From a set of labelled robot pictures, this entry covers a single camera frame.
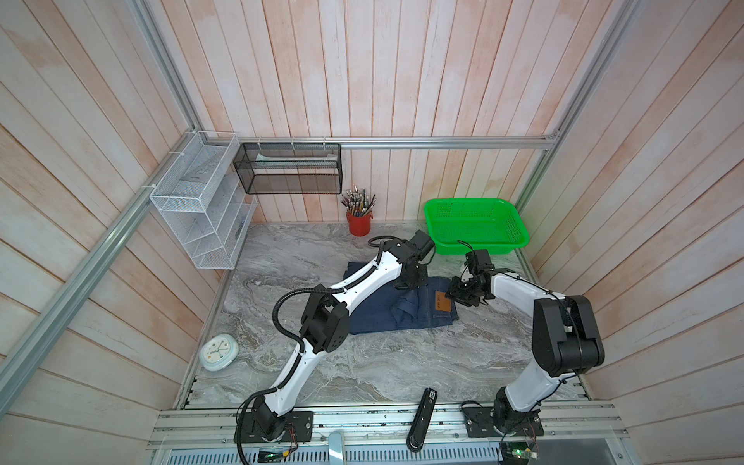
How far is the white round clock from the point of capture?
0.83 metres

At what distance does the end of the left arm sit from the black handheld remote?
0.97 feet

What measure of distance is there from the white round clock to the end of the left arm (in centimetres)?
56

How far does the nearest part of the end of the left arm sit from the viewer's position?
67cm

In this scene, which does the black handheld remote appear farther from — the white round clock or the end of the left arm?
the white round clock

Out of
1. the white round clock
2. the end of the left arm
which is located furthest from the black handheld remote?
the white round clock

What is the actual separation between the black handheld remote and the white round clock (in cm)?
55

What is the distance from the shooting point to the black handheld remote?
714 mm
